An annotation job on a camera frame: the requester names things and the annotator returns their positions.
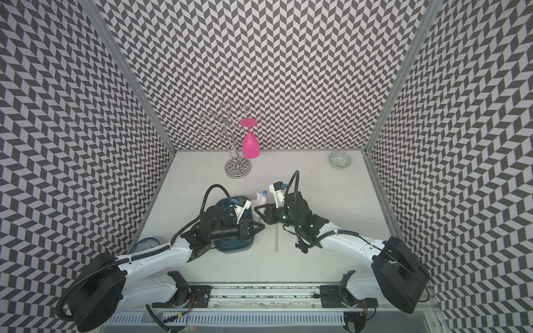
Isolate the teal plastic water tub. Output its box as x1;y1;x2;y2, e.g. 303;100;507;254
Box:
214;198;255;254

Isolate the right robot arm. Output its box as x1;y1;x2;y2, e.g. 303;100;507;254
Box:
254;193;430;314

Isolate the blue patterned plate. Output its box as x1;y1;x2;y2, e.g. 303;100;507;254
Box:
129;237;163;254

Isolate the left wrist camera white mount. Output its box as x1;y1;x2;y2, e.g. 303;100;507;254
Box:
231;197;251;224

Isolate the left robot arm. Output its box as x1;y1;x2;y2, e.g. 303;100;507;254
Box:
56;205;265;332

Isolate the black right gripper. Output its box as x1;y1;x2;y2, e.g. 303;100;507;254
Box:
253;203;301;229

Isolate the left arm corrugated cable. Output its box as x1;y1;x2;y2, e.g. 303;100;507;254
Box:
200;184;234;219

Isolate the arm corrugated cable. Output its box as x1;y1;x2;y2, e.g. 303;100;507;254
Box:
200;184;234;219
285;170;301;209

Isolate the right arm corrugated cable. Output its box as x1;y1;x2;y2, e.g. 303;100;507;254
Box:
285;170;301;209

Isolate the patterned ceramic bowl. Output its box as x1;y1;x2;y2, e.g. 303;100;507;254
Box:
328;151;352;169

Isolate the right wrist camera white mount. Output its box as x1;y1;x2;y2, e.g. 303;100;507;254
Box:
269;181;287;208

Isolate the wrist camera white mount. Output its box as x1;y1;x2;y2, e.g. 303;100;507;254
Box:
269;181;287;208
231;197;251;224

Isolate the pink plastic wine glass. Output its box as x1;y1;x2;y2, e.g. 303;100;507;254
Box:
240;118;260;159

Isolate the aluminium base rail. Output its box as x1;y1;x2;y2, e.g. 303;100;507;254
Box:
178;282;379;312

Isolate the chrome glass rack stand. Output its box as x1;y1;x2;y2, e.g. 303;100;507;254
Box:
201;101;252;180

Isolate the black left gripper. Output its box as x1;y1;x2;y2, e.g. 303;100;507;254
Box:
210;217;265;243

